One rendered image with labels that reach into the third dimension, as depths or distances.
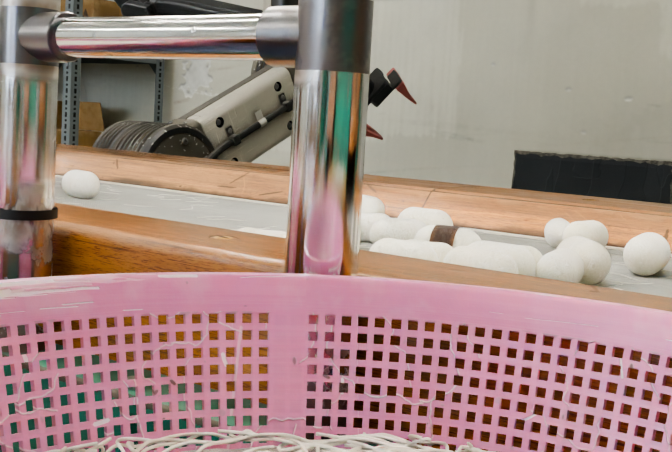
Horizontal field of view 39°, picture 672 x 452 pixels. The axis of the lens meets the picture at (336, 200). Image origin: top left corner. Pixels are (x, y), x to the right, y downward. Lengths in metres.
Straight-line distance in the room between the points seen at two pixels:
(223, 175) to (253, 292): 0.58
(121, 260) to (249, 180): 0.45
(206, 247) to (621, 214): 0.37
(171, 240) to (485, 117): 2.45
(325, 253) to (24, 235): 0.15
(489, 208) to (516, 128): 2.06
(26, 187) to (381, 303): 0.17
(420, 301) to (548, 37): 2.48
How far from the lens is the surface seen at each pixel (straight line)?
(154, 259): 0.37
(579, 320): 0.27
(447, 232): 0.50
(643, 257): 0.53
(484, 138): 2.79
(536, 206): 0.69
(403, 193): 0.74
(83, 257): 0.40
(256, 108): 1.31
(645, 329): 0.26
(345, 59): 0.29
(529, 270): 0.45
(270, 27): 0.30
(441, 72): 2.86
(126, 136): 1.24
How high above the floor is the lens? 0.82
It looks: 5 degrees down
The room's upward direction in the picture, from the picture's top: 3 degrees clockwise
